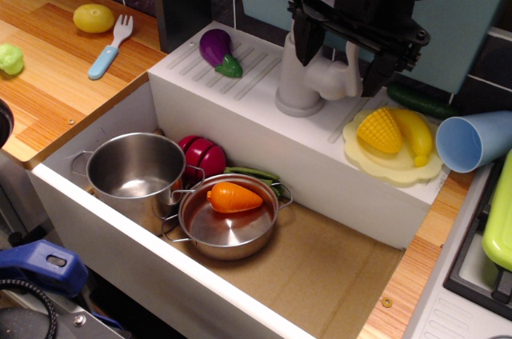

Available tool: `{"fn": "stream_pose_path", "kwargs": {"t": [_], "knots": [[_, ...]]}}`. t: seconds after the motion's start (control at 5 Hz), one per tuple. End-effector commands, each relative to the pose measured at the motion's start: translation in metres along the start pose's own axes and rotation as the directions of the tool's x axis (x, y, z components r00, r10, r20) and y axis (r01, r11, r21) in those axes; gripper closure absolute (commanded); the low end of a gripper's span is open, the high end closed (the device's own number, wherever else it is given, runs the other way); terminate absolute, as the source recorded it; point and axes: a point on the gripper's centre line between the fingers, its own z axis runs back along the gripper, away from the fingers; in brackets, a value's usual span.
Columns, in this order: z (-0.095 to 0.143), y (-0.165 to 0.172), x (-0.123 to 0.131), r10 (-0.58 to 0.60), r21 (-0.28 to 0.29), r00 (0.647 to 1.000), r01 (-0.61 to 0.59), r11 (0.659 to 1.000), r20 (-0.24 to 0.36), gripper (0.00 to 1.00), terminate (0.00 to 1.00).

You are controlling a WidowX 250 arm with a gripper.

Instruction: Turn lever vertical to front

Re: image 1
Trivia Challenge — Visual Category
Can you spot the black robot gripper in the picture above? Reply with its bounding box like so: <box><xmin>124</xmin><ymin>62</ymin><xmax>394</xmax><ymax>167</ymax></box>
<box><xmin>289</xmin><ymin>0</ymin><xmax>430</xmax><ymax>98</ymax></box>

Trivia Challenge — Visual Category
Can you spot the grey faucet lever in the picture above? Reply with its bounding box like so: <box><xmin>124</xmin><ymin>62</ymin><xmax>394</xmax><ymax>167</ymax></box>
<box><xmin>345</xmin><ymin>42</ymin><xmax>362</xmax><ymax>97</ymax></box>

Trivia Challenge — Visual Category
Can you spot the grey toy faucet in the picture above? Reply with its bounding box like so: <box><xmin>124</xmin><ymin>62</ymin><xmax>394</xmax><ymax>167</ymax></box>
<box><xmin>275</xmin><ymin>16</ymin><xmax>349</xmax><ymax>117</ymax></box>

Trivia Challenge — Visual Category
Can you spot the yellow toy corn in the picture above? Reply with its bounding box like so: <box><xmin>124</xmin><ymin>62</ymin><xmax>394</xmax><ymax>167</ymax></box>
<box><xmin>356</xmin><ymin>107</ymin><xmax>403</xmax><ymax>154</ymax></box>

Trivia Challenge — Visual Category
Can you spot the green toy cucumber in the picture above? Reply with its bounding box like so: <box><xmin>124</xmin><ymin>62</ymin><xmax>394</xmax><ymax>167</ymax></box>
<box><xmin>386</xmin><ymin>82</ymin><xmax>460</xmax><ymax>120</ymax></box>

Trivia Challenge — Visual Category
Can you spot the yellow toy banana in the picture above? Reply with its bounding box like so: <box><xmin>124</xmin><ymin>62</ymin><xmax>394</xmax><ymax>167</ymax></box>
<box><xmin>391</xmin><ymin>109</ymin><xmax>434</xmax><ymax>167</ymax></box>

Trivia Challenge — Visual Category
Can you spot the pale yellow toy plate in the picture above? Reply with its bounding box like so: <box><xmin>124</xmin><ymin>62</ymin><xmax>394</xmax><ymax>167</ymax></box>
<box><xmin>342</xmin><ymin>109</ymin><xmax>443</xmax><ymax>188</ymax></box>

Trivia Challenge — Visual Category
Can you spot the purple toy eggplant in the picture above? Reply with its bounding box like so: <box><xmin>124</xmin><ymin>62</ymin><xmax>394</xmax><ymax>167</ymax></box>
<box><xmin>199</xmin><ymin>29</ymin><xmax>243</xmax><ymax>78</ymax></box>

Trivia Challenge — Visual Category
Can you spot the green cloth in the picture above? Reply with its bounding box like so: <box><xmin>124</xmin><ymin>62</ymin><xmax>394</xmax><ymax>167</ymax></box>
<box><xmin>224</xmin><ymin>166</ymin><xmax>282</xmax><ymax>197</ymax></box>

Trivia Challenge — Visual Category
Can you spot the light blue plastic cup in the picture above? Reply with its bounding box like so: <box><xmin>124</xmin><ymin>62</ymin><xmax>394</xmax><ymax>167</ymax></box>
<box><xmin>435</xmin><ymin>110</ymin><xmax>511</xmax><ymax>173</ymax></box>

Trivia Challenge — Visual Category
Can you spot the magenta toy fruit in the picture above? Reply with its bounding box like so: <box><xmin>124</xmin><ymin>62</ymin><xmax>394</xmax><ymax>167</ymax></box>
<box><xmin>178</xmin><ymin>135</ymin><xmax>227</xmax><ymax>184</ymax></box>

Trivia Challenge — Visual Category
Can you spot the orange toy carrot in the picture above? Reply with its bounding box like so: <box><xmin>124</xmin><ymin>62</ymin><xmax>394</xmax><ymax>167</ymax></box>
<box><xmin>206</xmin><ymin>181</ymin><xmax>263</xmax><ymax>213</ymax></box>

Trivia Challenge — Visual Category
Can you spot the white toy sink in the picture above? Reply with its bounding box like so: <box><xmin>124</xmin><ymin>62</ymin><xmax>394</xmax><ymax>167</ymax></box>
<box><xmin>30</xmin><ymin>20</ymin><xmax>452</xmax><ymax>339</ymax></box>

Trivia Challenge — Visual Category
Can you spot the shallow steel pot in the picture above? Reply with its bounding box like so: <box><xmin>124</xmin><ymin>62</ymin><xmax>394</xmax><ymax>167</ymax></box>
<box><xmin>162</xmin><ymin>173</ymin><xmax>293</xmax><ymax>261</ymax></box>

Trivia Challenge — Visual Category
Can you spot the white blue toy fork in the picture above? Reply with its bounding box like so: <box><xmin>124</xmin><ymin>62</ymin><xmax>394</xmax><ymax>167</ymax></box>
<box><xmin>88</xmin><ymin>15</ymin><xmax>134</xmax><ymax>80</ymax></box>

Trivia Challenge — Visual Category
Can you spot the lime green plastic container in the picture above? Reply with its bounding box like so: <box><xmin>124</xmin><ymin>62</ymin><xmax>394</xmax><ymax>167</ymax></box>
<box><xmin>482</xmin><ymin>151</ymin><xmax>511</xmax><ymax>271</ymax></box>

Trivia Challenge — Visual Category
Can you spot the tall steel pot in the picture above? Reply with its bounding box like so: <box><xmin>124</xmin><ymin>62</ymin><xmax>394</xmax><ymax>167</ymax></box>
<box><xmin>70</xmin><ymin>133</ymin><xmax>205</xmax><ymax>237</ymax></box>

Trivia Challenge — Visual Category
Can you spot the yellow toy lemon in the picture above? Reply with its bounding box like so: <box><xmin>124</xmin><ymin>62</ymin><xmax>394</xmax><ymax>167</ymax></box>
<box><xmin>73</xmin><ymin>3</ymin><xmax>115</xmax><ymax>34</ymax></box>

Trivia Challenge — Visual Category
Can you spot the black toy stove grate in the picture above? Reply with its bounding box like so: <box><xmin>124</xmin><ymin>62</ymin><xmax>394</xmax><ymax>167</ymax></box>
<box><xmin>443</xmin><ymin>161</ymin><xmax>511</xmax><ymax>320</ymax></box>

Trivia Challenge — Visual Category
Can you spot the light green toy vegetable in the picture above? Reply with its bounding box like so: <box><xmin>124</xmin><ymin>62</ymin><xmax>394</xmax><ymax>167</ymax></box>
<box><xmin>0</xmin><ymin>43</ymin><xmax>24</xmax><ymax>75</ymax></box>

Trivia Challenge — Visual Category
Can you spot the blue clamp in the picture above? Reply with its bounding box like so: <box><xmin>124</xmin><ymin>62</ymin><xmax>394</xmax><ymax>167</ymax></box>
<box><xmin>1</xmin><ymin>240</ymin><xmax>89</xmax><ymax>297</ymax></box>

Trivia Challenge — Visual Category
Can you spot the black cable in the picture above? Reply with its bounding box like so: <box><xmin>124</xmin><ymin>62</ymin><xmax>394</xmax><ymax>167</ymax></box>
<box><xmin>0</xmin><ymin>277</ymin><xmax>58</xmax><ymax>339</ymax></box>

